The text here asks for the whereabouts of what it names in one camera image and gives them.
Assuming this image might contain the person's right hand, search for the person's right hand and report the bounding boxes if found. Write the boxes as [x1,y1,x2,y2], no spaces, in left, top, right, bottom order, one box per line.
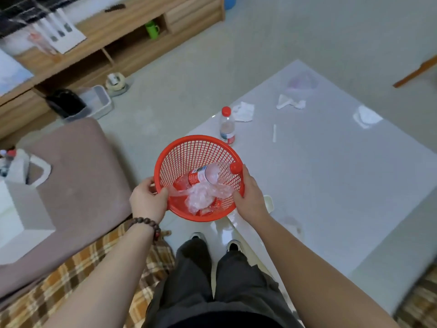
[233,164,270,224]

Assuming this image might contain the person's left hand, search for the person's left hand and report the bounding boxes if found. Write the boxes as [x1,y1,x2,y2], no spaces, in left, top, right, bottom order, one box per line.
[129,177,169,224]

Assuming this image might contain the red plastic mesh basket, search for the red plastic mesh basket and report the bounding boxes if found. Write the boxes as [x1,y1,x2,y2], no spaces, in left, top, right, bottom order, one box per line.
[154,135,245,222]

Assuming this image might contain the person's right forearm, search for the person's right forearm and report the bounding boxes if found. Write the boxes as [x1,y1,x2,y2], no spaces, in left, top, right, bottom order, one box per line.
[251,215,401,328]

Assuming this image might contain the person's left forearm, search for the person's left forearm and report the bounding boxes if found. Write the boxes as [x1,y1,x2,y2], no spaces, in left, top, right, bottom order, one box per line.
[43,220,156,328]

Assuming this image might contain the crushed red-capped plastic bottle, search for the crushed red-capped plastic bottle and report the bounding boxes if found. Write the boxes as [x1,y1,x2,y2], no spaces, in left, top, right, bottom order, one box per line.
[174,162,242,192]

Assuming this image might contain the crumpled clear plastic bag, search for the crumpled clear plastic bag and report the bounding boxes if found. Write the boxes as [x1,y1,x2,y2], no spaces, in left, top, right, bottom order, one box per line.
[167,182,236,215]

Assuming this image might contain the upright red-capped plastic bottle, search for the upright red-capped plastic bottle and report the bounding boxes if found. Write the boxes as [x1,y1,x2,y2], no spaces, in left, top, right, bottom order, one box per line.
[219,106,236,145]

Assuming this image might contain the crumpled white tissue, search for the crumpled white tissue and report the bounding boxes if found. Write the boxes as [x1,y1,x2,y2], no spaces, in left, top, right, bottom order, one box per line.
[276,94,307,110]
[233,102,255,123]
[353,105,384,129]

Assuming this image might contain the brown upholstered stool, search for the brown upholstered stool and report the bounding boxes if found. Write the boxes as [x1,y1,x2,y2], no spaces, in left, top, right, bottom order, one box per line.
[0,118,133,301]

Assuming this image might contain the white plastic tray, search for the white plastic tray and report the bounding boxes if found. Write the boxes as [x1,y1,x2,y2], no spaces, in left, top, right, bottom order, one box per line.
[63,85,113,123]

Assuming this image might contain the roll of tape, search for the roll of tape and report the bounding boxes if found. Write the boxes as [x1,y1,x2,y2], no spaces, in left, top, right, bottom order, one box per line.
[104,72,129,97]

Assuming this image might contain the plaid orange blanket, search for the plaid orange blanket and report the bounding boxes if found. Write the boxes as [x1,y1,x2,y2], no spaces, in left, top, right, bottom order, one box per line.
[0,220,176,328]

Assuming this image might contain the black bag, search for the black bag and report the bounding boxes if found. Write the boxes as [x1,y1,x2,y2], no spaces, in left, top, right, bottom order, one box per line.
[46,89,87,118]

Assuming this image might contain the dark grey trousers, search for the dark grey trousers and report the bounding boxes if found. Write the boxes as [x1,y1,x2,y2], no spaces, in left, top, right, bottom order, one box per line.
[142,238,304,328]

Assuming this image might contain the white paper bag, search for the white paper bag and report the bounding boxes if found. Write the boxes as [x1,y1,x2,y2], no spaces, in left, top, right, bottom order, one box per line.
[0,148,57,265]

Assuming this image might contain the wooden tv cabinet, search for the wooden tv cabinet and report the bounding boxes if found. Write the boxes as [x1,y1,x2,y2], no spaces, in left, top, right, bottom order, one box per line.
[0,0,226,140]

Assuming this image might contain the white booklet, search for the white booklet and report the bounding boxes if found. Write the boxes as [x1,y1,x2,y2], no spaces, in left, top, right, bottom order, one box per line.
[32,8,87,54]

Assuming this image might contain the wooden stick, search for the wooden stick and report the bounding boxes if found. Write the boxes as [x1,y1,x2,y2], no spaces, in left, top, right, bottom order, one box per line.
[393,54,437,88]

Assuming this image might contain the brown bead bracelet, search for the brown bead bracelet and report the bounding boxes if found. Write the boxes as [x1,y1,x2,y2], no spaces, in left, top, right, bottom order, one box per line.
[130,217,162,241]

